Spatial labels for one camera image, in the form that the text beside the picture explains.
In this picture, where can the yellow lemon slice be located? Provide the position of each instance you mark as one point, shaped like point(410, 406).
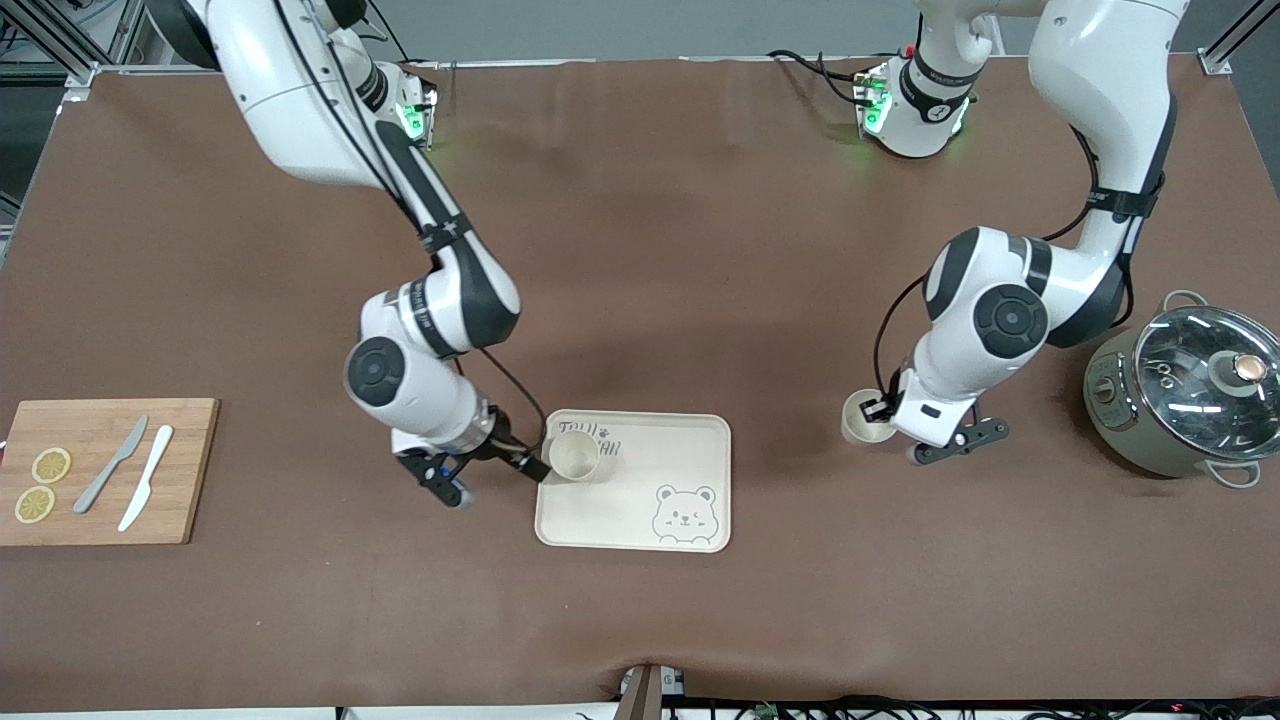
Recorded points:
point(51, 465)
point(35, 504)

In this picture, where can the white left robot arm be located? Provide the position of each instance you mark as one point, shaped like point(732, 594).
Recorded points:
point(1100, 60)

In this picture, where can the white IKEA cup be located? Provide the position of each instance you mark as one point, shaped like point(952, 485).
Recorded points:
point(858, 428)
point(573, 456)

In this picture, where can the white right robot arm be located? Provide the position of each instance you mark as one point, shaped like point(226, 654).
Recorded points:
point(300, 100)

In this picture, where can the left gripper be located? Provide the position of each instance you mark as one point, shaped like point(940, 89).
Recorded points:
point(884, 407)

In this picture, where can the aluminium frame beam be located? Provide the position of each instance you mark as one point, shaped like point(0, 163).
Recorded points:
point(55, 40)
point(1215, 63)

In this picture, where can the white plastic knife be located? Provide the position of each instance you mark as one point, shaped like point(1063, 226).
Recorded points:
point(148, 475)

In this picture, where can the glass pot lid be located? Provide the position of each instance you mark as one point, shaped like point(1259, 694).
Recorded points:
point(1190, 390)

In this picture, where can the grey plastic knife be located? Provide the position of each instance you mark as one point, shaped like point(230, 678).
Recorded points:
point(105, 475)

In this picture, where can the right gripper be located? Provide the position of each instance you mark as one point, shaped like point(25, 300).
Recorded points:
point(506, 450)

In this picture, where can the green electric cooking pot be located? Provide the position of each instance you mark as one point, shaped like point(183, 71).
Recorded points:
point(1110, 420)

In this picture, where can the cream bear print tray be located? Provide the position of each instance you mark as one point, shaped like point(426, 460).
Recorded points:
point(640, 500)

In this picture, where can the bamboo cutting board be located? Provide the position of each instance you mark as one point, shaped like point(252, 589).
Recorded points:
point(190, 470)

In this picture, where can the metal connector plate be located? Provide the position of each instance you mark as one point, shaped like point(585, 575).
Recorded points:
point(435, 100)

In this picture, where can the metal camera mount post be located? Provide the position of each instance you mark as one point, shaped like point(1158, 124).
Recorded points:
point(640, 695)

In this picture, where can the brown table cover sheet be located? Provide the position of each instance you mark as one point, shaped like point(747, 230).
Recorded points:
point(700, 250)

